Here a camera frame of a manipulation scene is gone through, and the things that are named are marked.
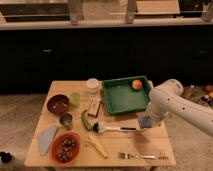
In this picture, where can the blue sponge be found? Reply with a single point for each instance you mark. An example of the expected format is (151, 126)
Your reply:
(144, 122)

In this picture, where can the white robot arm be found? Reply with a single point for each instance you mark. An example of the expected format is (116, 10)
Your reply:
(166, 97)

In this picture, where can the green plastic tray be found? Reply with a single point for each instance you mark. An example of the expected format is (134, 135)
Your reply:
(120, 98)

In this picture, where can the white cup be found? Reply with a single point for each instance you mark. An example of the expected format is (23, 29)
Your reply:
(92, 85)

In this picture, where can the wooden block with black strip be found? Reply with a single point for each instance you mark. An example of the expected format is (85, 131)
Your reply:
(94, 107)

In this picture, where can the orange peach fruit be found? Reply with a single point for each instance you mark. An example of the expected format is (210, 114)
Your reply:
(137, 85)

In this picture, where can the light green cup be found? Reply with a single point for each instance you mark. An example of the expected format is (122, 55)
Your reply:
(74, 99)

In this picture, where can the green cucumber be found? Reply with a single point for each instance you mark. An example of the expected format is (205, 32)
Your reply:
(85, 123)

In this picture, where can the dark red bowl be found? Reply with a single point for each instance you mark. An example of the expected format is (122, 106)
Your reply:
(58, 104)

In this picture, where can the small metal cup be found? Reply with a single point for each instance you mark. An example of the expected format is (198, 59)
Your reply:
(66, 121)

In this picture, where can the yellow peeler tool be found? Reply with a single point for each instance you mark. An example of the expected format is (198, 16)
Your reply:
(95, 142)

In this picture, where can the wooden table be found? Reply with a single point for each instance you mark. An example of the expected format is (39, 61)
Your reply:
(111, 149)

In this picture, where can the silver fork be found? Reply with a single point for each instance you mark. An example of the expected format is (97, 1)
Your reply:
(128, 156)

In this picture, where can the orange bowl with grapes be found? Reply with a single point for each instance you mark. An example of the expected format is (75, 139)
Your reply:
(64, 149)

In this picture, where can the grey folded cloth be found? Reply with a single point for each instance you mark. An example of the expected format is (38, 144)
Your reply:
(45, 138)

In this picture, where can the black object on floor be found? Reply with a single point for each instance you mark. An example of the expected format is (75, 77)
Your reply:
(5, 157)

